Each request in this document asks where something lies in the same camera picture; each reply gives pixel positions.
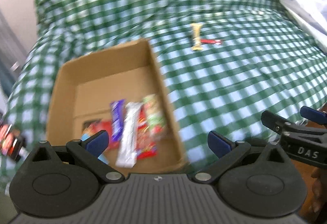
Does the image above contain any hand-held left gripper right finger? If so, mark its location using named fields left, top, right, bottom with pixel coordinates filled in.
left=191, top=131, right=285, bottom=184

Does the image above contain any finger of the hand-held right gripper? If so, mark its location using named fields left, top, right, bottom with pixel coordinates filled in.
left=300, top=106, right=327, bottom=126
left=261, top=110, right=327, bottom=138

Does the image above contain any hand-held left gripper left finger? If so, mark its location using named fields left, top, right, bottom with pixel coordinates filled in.
left=31, top=130, right=125, bottom=184

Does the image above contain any light blue snack stick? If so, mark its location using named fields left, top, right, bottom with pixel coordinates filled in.
left=82, top=133, right=109, bottom=164

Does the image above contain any small red candy bar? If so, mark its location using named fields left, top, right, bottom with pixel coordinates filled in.
left=87, top=122, right=113, bottom=138

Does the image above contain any brown chocolate biscuit pack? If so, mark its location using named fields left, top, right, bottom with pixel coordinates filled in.
left=82, top=120, right=103, bottom=135

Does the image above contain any purple snack bar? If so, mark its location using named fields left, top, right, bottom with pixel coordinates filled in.
left=110, top=100, right=126, bottom=142

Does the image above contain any long white sachet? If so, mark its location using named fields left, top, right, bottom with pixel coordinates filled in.
left=115, top=102, right=143, bottom=168

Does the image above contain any red snack packet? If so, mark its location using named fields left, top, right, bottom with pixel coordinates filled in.
left=135, top=109, right=157, bottom=160

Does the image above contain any clear peanut pack green label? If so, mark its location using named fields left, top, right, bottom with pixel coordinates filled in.
left=142, top=94, right=168, bottom=141

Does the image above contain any cardboard box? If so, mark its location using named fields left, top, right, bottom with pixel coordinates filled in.
left=46, top=38, right=191, bottom=175

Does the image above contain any green checkered bedsheet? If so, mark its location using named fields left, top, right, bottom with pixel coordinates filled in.
left=0, top=0, right=327, bottom=184

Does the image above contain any black smartphone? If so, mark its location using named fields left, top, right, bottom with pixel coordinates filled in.
left=0, top=123, right=26, bottom=162

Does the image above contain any thin red snack stick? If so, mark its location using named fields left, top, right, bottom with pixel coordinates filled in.
left=200, top=39, right=224, bottom=46

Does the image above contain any cream snack bar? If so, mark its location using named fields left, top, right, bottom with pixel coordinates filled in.
left=190, top=23, right=203, bottom=51

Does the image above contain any grey curtain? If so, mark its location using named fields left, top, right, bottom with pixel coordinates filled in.
left=0, top=8, right=28, bottom=81

